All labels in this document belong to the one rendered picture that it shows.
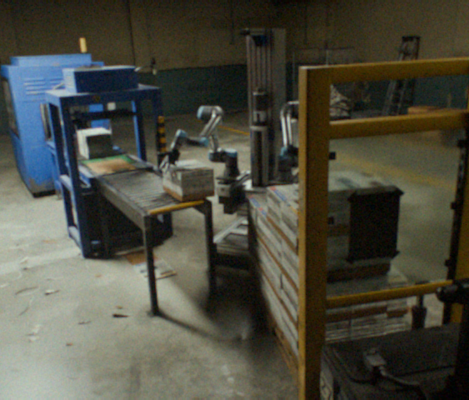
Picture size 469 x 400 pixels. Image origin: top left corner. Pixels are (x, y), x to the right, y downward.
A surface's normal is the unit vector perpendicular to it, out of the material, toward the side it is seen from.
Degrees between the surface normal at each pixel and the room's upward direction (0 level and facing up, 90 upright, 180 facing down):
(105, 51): 90
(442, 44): 90
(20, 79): 90
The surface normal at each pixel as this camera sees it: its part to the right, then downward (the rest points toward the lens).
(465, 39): -0.87, 0.18
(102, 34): 0.50, 0.25
